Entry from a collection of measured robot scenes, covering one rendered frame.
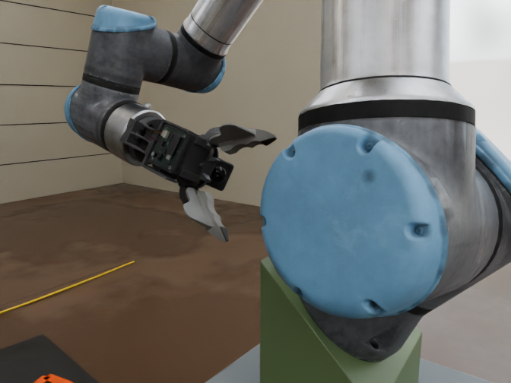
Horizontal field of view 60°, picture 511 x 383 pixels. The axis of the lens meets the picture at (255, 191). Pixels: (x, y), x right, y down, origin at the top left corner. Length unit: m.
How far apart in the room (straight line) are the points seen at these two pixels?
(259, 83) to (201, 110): 1.02
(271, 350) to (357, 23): 0.40
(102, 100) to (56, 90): 6.10
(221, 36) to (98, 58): 0.20
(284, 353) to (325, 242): 0.28
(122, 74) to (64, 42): 6.23
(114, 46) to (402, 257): 0.55
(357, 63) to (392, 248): 0.15
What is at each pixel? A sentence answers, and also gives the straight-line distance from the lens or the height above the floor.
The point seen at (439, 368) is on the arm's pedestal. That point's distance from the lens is 0.85.
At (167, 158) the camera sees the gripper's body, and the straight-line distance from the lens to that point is 0.59.
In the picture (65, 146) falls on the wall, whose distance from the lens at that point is 6.88.
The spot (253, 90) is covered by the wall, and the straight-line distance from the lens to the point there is 5.45.
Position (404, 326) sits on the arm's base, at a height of 1.02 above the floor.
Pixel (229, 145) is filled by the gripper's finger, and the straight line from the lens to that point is 0.61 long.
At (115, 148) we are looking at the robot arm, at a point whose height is 1.22.
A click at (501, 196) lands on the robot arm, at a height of 1.20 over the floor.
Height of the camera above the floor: 1.29
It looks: 11 degrees down
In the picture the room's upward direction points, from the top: straight up
